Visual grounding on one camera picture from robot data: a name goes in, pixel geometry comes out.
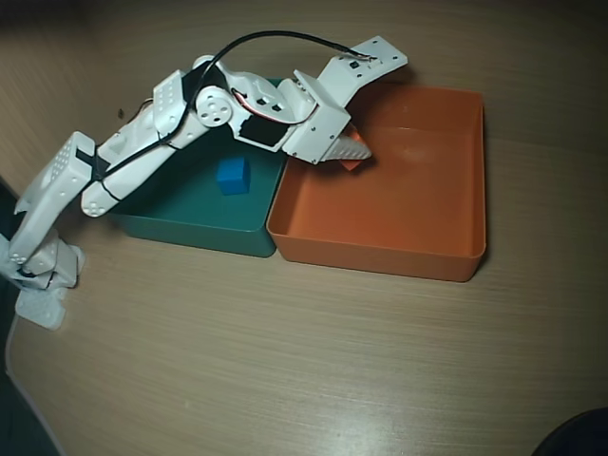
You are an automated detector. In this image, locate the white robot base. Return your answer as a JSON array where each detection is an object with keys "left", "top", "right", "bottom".
[{"left": 0, "top": 236, "right": 87, "bottom": 333}]

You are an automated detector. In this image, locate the teal plastic box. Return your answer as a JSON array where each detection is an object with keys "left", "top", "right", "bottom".
[{"left": 106, "top": 77, "right": 289, "bottom": 259}]

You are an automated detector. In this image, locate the orange plastic box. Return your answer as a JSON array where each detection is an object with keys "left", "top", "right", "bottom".
[{"left": 265, "top": 83, "right": 489, "bottom": 285}]

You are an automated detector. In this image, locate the blue cube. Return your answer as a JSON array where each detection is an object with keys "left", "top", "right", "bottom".
[{"left": 216, "top": 155, "right": 252, "bottom": 197}]

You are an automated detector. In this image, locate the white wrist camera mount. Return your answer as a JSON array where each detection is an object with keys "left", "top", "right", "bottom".
[{"left": 292, "top": 34, "right": 410, "bottom": 112}]

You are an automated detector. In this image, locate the orange cube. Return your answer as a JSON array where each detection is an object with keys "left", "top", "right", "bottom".
[{"left": 339, "top": 125, "right": 377, "bottom": 175}]

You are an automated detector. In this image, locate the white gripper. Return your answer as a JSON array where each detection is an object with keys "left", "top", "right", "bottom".
[{"left": 282, "top": 99, "right": 374, "bottom": 166}]

